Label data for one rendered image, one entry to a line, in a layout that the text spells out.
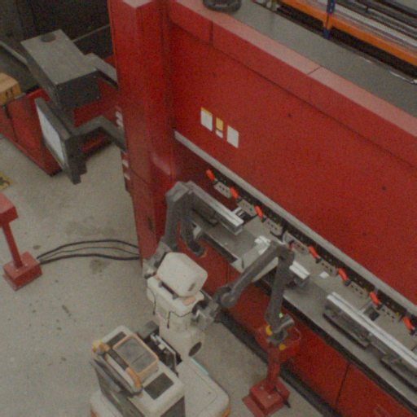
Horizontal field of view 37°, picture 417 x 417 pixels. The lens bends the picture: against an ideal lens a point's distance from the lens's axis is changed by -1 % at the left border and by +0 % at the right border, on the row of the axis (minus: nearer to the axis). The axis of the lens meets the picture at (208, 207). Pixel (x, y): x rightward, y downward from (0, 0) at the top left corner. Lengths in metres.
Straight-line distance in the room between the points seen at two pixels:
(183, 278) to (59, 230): 2.31
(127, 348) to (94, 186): 2.41
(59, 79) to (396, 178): 1.79
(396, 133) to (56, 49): 1.96
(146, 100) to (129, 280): 1.74
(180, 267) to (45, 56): 1.39
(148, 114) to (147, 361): 1.38
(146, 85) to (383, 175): 1.44
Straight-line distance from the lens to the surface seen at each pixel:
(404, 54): 4.79
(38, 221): 5.39
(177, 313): 3.20
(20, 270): 4.93
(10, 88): 4.98
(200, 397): 4.00
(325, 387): 4.01
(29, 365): 4.59
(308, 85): 2.80
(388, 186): 2.80
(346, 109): 2.71
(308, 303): 3.68
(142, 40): 3.37
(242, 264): 3.65
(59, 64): 3.54
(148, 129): 3.71
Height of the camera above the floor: 3.86
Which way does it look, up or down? 47 degrees down
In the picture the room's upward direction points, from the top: straight up
